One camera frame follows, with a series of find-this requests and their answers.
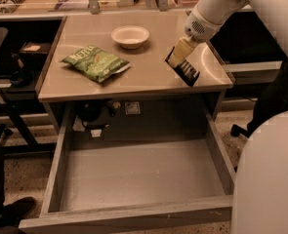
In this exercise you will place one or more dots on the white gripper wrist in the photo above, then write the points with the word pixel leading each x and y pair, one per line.
pixel 200 25

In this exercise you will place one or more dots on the black rxbar chocolate wrapper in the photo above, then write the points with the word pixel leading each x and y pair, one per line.
pixel 185 70

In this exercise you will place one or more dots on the open grey wooden drawer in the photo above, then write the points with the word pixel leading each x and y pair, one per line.
pixel 154 171

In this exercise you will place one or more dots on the white paper bowl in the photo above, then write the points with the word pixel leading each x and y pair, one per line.
pixel 129 37

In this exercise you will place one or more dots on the green kettle chips bag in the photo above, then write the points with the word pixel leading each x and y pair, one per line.
pixel 96 64

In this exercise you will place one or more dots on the black office chair right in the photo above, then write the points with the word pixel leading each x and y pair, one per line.
pixel 236 131

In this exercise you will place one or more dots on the black box under desk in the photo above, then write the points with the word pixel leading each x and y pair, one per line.
pixel 34 55

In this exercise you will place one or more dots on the black shoe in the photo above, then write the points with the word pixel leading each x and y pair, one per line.
pixel 15 212

